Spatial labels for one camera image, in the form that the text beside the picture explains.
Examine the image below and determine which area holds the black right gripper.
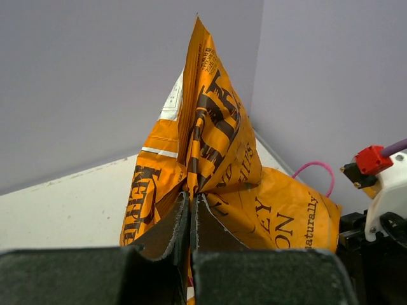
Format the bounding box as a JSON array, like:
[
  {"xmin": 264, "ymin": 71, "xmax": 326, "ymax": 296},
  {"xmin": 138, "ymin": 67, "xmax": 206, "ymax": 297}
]
[{"xmin": 336, "ymin": 212, "xmax": 406, "ymax": 304}]

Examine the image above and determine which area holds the orange Kettle chips bag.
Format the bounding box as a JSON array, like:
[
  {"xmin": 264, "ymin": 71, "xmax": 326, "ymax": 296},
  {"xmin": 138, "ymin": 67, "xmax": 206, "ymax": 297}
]
[{"xmin": 119, "ymin": 20, "xmax": 341, "ymax": 251}]

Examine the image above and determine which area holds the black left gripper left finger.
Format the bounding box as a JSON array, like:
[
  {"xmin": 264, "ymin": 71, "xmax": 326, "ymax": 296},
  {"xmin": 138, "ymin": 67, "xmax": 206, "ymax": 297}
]
[{"xmin": 1, "ymin": 192, "xmax": 190, "ymax": 304}]

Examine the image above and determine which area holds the pink paper bag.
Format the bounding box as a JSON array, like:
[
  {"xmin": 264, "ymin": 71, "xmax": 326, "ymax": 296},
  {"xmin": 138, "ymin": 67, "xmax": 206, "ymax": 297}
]
[{"xmin": 291, "ymin": 161, "xmax": 336, "ymax": 198}]

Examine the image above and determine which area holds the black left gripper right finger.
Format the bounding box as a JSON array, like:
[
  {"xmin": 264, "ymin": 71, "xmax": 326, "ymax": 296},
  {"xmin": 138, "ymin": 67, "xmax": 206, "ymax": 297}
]
[{"xmin": 190, "ymin": 194, "xmax": 358, "ymax": 304}]

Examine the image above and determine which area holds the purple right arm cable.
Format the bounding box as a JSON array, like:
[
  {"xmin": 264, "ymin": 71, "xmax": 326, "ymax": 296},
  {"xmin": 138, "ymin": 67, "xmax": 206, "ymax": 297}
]
[{"xmin": 380, "ymin": 138, "xmax": 407, "ymax": 158}]

